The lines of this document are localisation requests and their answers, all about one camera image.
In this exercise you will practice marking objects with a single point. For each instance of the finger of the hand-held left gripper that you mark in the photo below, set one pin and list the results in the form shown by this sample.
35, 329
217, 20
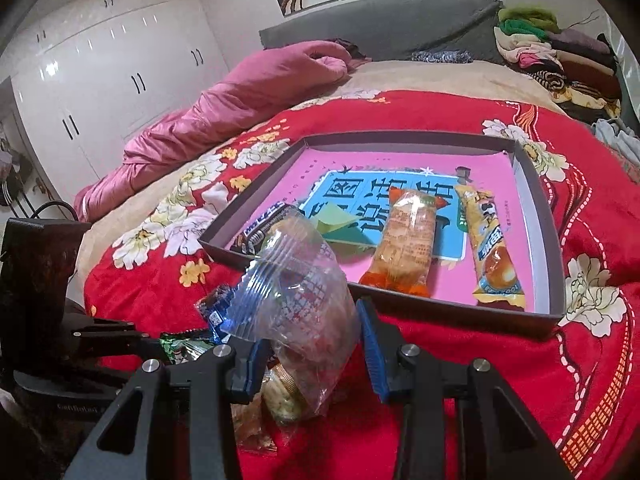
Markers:
110, 326
125, 347

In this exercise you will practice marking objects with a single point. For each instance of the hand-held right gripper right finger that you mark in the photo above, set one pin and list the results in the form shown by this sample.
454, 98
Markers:
372, 355

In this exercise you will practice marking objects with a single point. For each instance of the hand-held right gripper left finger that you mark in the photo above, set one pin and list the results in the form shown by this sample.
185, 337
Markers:
250, 375

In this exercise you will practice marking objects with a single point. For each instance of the clear round pastry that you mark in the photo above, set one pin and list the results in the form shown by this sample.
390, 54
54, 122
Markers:
282, 392

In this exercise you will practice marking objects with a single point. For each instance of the clear packet brown snack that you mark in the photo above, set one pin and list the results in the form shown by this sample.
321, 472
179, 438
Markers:
252, 425

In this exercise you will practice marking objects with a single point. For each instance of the green white snack packet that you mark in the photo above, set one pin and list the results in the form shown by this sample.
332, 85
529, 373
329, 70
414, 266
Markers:
182, 347

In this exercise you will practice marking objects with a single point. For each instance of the blue snack packet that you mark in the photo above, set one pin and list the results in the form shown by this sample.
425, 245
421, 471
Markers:
215, 312

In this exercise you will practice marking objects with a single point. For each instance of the clear zip bag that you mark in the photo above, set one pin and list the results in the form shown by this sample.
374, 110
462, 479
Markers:
300, 285

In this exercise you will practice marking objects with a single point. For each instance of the orange snack packet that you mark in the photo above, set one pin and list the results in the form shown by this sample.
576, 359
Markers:
405, 240

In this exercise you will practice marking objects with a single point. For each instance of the black white bar packet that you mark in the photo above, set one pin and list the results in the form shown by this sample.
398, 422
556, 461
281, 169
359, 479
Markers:
257, 232

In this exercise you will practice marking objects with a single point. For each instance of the yellow snack packet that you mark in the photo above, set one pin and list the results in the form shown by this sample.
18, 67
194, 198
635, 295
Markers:
492, 255

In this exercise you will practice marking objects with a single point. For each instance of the grey shallow box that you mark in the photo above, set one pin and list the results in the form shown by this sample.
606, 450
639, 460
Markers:
525, 321

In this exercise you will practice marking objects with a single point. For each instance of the hanging dark clothes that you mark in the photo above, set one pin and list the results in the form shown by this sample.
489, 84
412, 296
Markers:
10, 160

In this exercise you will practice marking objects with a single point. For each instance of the red floral blanket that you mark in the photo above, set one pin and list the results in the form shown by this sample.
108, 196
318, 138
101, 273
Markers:
500, 385

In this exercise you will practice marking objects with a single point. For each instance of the pink book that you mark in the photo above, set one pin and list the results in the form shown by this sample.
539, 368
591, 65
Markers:
350, 160

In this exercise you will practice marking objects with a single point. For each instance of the white wardrobe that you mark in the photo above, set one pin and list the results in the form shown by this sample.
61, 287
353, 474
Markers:
110, 60

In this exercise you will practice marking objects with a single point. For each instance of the pink quilt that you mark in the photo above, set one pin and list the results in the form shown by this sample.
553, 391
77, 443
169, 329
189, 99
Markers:
225, 105

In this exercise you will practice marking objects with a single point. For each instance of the blue patterned cloth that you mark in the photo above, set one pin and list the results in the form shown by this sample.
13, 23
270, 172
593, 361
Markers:
440, 56

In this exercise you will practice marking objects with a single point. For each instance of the grey headboard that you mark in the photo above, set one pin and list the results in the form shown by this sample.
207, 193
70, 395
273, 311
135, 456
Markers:
400, 30

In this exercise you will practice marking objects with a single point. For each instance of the loose light cloth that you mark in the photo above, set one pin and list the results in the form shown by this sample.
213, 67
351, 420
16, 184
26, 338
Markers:
617, 137

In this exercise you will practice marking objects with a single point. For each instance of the pile of folded clothes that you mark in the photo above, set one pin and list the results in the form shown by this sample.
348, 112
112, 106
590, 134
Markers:
575, 60

